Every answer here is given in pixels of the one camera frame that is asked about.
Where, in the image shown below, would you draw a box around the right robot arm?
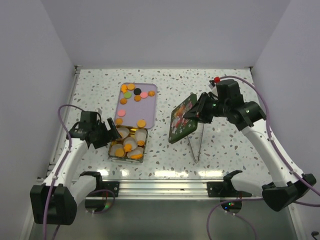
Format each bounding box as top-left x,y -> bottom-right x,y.
183,92 -> 317,212

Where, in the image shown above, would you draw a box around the orange rosette cookie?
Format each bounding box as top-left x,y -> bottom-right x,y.
115,118 -> 124,125
148,91 -> 155,97

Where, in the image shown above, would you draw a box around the orange rosette cookie right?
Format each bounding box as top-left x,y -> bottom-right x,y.
148,91 -> 155,97

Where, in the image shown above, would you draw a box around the white paper cup top-left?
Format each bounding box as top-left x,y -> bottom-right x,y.
117,127 -> 130,141

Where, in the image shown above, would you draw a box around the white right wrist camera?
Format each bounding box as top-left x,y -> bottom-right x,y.
209,80 -> 216,90

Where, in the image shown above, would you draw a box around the metal tongs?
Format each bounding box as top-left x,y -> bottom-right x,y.
187,123 -> 205,164

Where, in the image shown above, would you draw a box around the lilac plastic tray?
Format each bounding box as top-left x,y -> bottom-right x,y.
114,82 -> 157,129

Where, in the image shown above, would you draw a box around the orange fish cookie bottom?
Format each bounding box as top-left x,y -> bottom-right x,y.
123,143 -> 133,153

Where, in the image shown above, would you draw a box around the orange rosette cookie left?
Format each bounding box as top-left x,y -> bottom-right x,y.
115,118 -> 124,125

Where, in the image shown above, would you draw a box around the orange swirl cookie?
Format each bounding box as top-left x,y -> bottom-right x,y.
137,140 -> 145,146
119,98 -> 128,105

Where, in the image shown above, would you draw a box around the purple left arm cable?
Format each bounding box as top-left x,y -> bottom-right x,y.
41,104 -> 87,240

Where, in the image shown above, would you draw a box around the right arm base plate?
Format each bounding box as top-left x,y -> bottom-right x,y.
206,181 -> 252,198

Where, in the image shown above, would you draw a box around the round dotted cracker bottom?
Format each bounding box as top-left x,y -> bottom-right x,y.
137,119 -> 146,128

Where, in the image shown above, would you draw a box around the white paper cup top-right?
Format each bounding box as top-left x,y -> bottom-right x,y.
134,129 -> 147,144

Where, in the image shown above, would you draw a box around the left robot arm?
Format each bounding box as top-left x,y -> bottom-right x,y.
30,111 -> 120,226

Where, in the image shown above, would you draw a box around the round dotted cracker top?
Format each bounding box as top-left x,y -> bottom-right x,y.
127,83 -> 135,91

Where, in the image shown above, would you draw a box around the brown chip cookie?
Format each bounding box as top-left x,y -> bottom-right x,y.
134,95 -> 142,102

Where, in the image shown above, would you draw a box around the orange fish cookie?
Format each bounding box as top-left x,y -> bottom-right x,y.
123,143 -> 133,153
121,84 -> 128,94
130,154 -> 143,160

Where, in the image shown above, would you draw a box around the orange fish cookie top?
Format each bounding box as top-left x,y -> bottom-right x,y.
121,84 -> 128,94

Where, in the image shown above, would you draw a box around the green round cookie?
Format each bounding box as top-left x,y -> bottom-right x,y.
123,91 -> 132,99

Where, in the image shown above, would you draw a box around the white paper cup bottom-right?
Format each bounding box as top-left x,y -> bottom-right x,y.
127,147 -> 144,160

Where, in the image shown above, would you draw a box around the gold cookie tin box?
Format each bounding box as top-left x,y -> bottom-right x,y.
108,125 -> 148,164

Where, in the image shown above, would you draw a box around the gold tin lid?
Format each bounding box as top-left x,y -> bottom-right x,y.
168,93 -> 198,144

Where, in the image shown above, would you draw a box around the pink round cookie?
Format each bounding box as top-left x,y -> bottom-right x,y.
140,92 -> 148,99
117,109 -> 126,117

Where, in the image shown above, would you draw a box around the aluminium front rail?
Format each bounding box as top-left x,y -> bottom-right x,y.
53,178 -> 293,201

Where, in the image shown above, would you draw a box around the black sandwich cookie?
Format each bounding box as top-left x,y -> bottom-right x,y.
133,88 -> 142,95

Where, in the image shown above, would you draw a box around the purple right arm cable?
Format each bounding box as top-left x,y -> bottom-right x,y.
206,75 -> 320,240

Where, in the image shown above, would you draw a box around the white paper cup centre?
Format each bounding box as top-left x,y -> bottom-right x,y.
123,137 -> 138,150

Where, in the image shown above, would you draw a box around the white paper cup bottom-left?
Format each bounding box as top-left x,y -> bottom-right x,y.
109,144 -> 124,158

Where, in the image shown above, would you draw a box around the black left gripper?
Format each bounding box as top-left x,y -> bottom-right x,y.
91,117 -> 121,149

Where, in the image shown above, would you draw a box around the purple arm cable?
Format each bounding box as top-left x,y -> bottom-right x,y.
206,75 -> 320,240
41,104 -> 87,240

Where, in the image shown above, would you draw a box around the pink round cookie left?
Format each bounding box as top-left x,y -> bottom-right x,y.
117,109 -> 126,117

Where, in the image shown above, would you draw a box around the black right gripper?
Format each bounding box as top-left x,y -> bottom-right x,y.
183,91 -> 230,124

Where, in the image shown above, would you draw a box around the pink round cookie right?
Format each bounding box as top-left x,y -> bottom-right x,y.
140,92 -> 148,99

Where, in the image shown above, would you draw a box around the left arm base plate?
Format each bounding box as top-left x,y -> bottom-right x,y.
102,181 -> 120,198

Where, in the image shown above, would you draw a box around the round dotted cracker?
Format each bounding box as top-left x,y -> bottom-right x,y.
127,83 -> 135,91
137,119 -> 146,128
114,148 -> 126,158

